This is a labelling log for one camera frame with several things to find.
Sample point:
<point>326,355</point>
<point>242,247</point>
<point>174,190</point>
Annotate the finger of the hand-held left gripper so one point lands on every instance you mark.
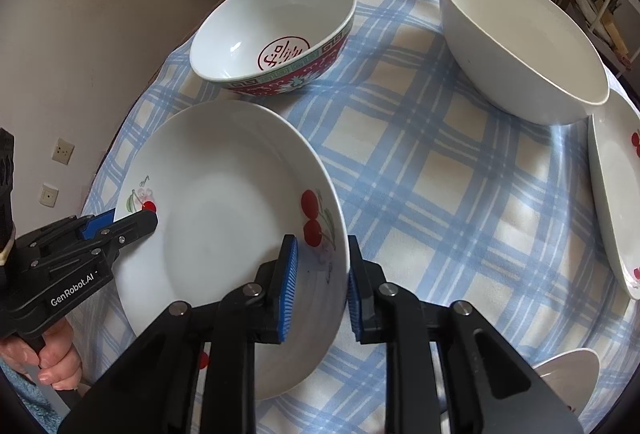
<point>97,223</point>
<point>135,224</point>

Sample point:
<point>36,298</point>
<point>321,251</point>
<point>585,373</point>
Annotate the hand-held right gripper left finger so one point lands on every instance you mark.
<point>290,289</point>

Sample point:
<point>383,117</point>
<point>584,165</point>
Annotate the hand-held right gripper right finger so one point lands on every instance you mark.
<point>354,299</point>

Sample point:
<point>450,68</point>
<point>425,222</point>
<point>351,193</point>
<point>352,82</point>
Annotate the cherry print white plate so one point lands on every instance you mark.
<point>615,194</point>
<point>225,224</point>

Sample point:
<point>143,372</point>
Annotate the red patterned ceramic bowl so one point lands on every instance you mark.
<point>260,14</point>

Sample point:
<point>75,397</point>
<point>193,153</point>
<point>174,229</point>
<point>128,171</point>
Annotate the person's left hand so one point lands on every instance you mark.
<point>57,361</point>

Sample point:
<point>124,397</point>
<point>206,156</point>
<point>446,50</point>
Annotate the person's light blue clothing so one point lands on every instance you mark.
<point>30,406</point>

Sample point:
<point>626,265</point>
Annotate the blue checkered blanket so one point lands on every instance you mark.
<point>425,194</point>

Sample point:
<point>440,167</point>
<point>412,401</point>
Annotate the small white dish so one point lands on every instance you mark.
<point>570,374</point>

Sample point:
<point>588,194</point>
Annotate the large plain white bowl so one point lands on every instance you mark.
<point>525,49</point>

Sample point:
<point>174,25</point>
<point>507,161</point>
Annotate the white wall socket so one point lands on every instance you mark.
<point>48,195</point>
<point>64,150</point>

